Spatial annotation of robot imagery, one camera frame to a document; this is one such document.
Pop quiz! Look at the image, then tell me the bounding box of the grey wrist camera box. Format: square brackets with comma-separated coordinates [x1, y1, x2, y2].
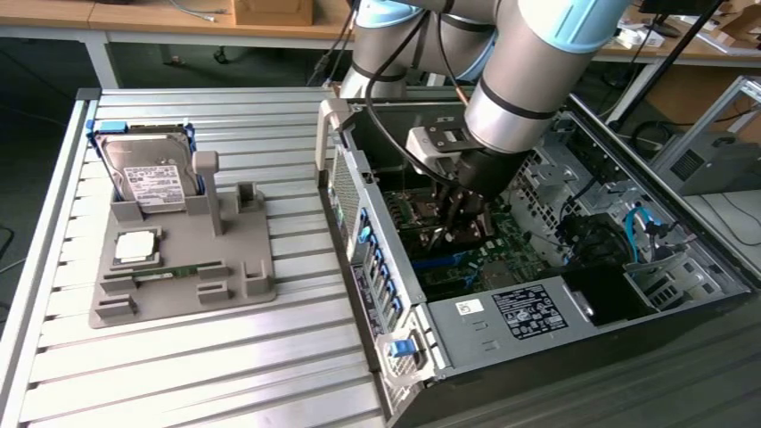
[403, 126, 477, 173]

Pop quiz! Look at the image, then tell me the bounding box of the silver CPU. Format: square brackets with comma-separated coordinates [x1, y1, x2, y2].
[111, 230, 162, 265]

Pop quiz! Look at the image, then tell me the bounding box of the blue disk wire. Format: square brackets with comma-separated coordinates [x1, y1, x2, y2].
[623, 202, 662, 264]

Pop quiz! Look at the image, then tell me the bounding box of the green RAM stick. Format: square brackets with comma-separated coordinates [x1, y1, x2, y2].
[130, 263, 203, 281]

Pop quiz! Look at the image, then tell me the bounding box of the CPU socket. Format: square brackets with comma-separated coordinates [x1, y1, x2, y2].
[409, 195, 445, 222]

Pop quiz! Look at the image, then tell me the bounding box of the black tripod pole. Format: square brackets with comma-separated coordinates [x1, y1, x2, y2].
[603, 0, 731, 133]

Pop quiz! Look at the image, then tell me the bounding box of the graphics card with fan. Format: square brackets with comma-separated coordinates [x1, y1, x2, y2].
[406, 212, 498, 262]

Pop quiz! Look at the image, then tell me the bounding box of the open black PC case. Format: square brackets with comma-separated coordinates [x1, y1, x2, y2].
[314, 91, 755, 428]

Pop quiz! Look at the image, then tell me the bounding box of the white cable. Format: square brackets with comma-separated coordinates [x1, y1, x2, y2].
[167, 0, 230, 22]

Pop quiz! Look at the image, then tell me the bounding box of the hanging cable with plug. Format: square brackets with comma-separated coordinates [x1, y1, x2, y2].
[305, 0, 361, 86]

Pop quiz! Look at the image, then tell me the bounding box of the aluminium frame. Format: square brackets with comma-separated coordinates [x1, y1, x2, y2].
[653, 75, 761, 157]

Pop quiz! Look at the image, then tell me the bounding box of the grey power supply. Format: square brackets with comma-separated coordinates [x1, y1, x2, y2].
[425, 275, 595, 371]

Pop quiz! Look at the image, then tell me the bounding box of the blue expansion slot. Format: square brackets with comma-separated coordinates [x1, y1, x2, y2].
[413, 251, 474, 272]

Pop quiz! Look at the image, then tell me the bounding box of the blue disk caddy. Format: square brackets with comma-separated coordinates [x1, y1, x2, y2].
[83, 117, 207, 204]

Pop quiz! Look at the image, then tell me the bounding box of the white box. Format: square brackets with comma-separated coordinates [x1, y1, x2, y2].
[614, 27, 666, 49]

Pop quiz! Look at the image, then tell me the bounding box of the wooden desk with white legs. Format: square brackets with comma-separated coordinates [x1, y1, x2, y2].
[0, 0, 358, 90]

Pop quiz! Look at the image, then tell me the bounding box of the black monitor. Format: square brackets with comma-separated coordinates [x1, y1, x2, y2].
[638, 0, 723, 39]

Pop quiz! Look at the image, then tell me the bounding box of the black camera cable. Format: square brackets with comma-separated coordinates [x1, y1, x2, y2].
[362, 8, 462, 185]

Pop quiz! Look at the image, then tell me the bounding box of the brown cardboard box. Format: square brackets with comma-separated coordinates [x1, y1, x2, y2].
[230, 0, 314, 26]

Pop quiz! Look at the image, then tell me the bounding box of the grey computer tower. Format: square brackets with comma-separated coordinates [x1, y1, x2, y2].
[650, 131, 761, 197]

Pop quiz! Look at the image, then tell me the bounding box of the wooden desk with clutter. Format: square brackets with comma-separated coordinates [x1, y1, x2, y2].
[587, 0, 761, 130]

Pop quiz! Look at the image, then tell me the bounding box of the silver disk bay cage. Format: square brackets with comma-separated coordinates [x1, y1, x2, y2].
[507, 146, 595, 233]

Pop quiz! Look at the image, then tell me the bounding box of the folded brown cardboard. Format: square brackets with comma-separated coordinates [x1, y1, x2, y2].
[715, 3, 761, 49]

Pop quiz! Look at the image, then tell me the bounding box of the silver hard disk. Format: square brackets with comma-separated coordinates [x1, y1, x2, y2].
[93, 126, 201, 214]

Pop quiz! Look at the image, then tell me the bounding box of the grey parts rack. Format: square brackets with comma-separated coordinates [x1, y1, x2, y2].
[86, 150, 279, 330]

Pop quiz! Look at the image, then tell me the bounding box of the green motherboard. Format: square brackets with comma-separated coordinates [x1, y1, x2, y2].
[379, 186, 551, 300]

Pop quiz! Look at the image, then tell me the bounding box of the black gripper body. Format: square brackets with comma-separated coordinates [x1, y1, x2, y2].
[446, 146, 530, 209]

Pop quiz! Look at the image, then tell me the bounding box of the beige card retention latch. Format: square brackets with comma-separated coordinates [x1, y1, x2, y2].
[313, 98, 353, 173]

